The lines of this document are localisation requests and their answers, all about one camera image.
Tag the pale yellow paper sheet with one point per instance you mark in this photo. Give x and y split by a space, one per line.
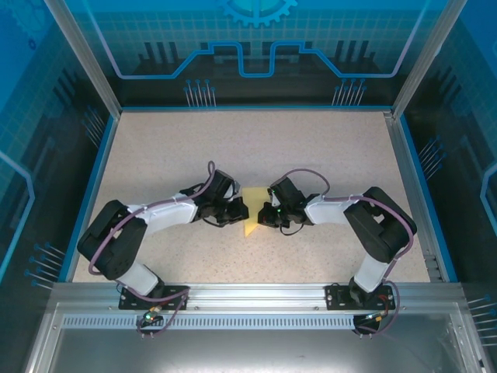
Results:
252 202

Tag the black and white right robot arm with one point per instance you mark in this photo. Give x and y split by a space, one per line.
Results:
326 211

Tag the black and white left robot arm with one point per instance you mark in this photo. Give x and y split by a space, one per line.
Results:
167 215

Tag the grey metal sheet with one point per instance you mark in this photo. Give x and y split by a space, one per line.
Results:
252 351

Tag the aluminium base beam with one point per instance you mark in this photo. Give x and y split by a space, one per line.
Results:
256 295

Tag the connector with green light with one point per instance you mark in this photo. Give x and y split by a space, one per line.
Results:
151 314
376 316

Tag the blue printed gear panel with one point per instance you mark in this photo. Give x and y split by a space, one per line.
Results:
252 46

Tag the blue printed side panel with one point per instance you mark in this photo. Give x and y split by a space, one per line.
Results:
35 136
466 155

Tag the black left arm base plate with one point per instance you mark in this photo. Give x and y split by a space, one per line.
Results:
176 293

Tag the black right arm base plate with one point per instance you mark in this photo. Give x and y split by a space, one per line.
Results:
338 297

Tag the aluminium side rail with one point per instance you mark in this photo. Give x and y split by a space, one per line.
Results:
415 202

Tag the aluminium frame post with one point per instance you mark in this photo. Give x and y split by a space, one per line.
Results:
91 62
421 58

